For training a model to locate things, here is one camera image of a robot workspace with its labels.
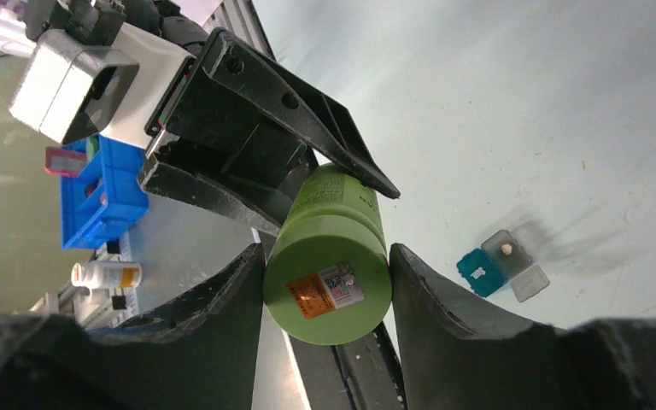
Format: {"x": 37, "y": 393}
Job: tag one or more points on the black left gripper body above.
{"x": 203, "y": 122}

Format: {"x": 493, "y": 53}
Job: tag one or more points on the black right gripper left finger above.
{"x": 197, "y": 351}

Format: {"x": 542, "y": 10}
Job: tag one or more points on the white pill bottle orange cap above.
{"x": 106, "y": 274}

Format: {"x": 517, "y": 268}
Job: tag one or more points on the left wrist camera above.
{"x": 71, "y": 91}

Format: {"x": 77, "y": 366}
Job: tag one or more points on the red framed small box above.
{"x": 64, "y": 162}

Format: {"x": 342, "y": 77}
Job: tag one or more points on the green lidded black jar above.
{"x": 327, "y": 279}

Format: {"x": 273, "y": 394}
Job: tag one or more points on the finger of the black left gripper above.
{"x": 263, "y": 208}
{"x": 304, "y": 112}

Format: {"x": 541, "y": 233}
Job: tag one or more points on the small beige pill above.
{"x": 506, "y": 248}

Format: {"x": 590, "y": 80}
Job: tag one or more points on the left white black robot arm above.
{"x": 98, "y": 22}

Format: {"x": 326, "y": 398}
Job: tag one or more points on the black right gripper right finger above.
{"x": 459, "y": 351}

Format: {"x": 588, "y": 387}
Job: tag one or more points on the blue storage bin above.
{"x": 105, "y": 199}

